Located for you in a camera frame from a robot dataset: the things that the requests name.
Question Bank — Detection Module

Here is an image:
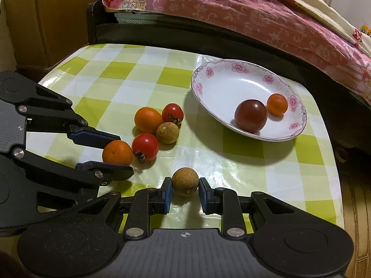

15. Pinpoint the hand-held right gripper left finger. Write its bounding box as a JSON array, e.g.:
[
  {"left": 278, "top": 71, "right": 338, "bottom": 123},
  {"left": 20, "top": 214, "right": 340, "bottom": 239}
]
[{"left": 95, "top": 177, "right": 173, "bottom": 238}]

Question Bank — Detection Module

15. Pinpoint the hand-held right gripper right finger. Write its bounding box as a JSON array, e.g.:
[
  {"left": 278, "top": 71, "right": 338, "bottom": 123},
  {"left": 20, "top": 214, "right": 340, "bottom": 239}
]
[{"left": 198, "top": 177, "right": 288, "bottom": 238}]

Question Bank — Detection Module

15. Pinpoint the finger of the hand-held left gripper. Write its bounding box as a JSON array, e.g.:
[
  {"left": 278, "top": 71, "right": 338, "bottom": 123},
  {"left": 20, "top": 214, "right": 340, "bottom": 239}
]
[
  {"left": 12, "top": 147, "right": 135, "bottom": 209},
  {"left": 17, "top": 82, "right": 122, "bottom": 149}
]

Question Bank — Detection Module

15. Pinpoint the orange mandarin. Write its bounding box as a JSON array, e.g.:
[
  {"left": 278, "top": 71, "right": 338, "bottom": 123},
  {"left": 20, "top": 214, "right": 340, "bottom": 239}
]
[
  {"left": 267, "top": 93, "right": 288, "bottom": 116},
  {"left": 102, "top": 140, "right": 133, "bottom": 166}
]

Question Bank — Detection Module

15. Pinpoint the brown longan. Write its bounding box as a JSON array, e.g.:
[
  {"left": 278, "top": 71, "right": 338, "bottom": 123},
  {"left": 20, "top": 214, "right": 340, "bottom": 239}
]
[
  {"left": 156, "top": 122, "right": 179, "bottom": 145},
  {"left": 172, "top": 167, "right": 199, "bottom": 197}
]

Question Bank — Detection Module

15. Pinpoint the red cherry tomato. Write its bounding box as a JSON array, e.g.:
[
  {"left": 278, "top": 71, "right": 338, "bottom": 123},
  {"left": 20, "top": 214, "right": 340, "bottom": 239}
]
[
  {"left": 161, "top": 103, "right": 184, "bottom": 126},
  {"left": 131, "top": 133, "right": 160, "bottom": 164}
]

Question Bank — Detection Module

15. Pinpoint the orange cherry tomato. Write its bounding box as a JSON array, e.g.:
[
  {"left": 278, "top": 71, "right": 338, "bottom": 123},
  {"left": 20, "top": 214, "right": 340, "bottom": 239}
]
[{"left": 134, "top": 107, "right": 163, "bottom": 134}]

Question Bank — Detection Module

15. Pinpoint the white floral rim plate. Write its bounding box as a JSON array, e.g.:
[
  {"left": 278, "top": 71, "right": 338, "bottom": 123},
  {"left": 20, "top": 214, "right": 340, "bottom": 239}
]
[{"left": 190, "top": 59, "right": 307, "bottom": 142}]

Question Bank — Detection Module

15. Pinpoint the green checked tablecloth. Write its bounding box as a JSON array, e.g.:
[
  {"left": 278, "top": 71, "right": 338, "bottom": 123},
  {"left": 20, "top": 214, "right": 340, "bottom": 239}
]
[{"left": 36, "top": 43, "right": 345, "bottom": 238}]

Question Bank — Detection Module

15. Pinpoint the dark purple tomato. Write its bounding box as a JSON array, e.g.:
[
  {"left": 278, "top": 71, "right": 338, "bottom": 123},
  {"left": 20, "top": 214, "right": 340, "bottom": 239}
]
[{"left": 234, "top": 99, "right": 268, "bottom": 134}]

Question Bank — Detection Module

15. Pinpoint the light wooden cabinet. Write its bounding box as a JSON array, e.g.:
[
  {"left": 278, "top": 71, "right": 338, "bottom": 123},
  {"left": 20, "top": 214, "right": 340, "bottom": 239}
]
[{"left": 3, "top": 0, "right": 111, "bottom": 76}]

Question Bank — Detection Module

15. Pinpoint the pale green mattress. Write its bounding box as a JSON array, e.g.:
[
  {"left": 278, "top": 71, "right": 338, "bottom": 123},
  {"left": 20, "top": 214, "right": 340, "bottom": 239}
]
[{"left": 114, "top": 12, "right": 163, "bottom": 25}]

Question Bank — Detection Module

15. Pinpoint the pink floral bedsheet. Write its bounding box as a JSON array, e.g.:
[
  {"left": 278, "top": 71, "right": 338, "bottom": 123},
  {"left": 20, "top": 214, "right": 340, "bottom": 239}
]
[{"left": 103, "top": 0, "right": 371, "bottom": 105}]

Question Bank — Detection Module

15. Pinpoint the cream cartoon print quilt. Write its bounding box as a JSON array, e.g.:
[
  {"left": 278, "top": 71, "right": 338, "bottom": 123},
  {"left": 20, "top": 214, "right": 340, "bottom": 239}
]
[{"left": 278, "top": 0, "right": 371, "bottom": 53}]

